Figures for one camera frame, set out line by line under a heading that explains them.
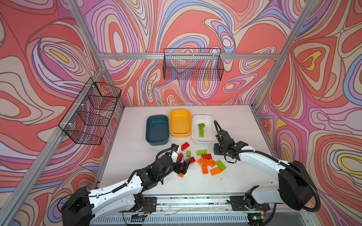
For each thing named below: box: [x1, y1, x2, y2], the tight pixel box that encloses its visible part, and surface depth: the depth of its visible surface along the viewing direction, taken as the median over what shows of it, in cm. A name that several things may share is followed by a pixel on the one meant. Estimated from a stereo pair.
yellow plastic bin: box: [169, 109, 192, 138], surface depth 110 cm
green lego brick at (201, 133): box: [198, 127, 205, 138], surface depth 103 cm
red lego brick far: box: [181, 141, 190, 152], surface depth 97 cm
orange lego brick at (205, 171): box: [202, 164, 209, 175], surface depth 86 cm
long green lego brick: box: [215, 160, 227, 172], surface depth 88 cm
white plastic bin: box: [191, 114, 216, 144], surface depth 105 cm
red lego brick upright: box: [176, 152, 184, 163], surface depth 92 cm
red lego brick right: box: [201, 153, 213, 160], surface depth 91 cm
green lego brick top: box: [196, 149, 208, 157], surface depth 93 cm
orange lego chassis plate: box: [197, 158, 217, 167], surface depth 88 cm
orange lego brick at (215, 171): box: [209, 167, 223, 177], surface depth 86 cm
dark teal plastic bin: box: [145, 114, 170, 146], surface depth 105 cm
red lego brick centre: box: [185, 156, 196, 164], surface depth 90 cm
